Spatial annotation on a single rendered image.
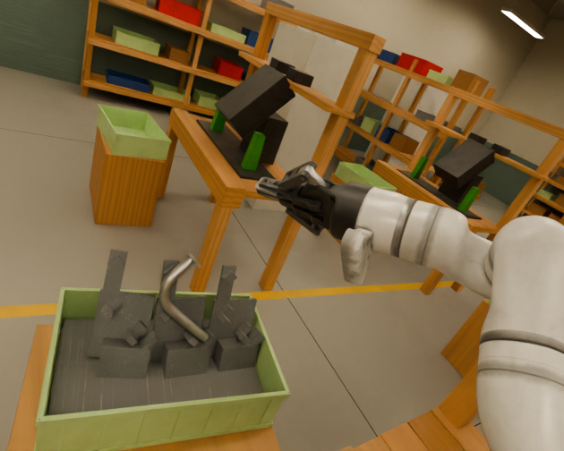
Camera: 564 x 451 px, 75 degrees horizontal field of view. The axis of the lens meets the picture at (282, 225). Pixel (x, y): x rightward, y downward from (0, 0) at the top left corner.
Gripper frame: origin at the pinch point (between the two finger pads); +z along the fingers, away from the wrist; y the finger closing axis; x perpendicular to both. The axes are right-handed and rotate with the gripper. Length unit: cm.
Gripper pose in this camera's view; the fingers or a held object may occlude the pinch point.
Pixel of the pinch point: (269, 188)
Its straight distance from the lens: 51.2
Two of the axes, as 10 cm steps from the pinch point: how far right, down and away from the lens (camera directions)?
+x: -4.9, 7.5, -4.5
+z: -8.5, -2.9, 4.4
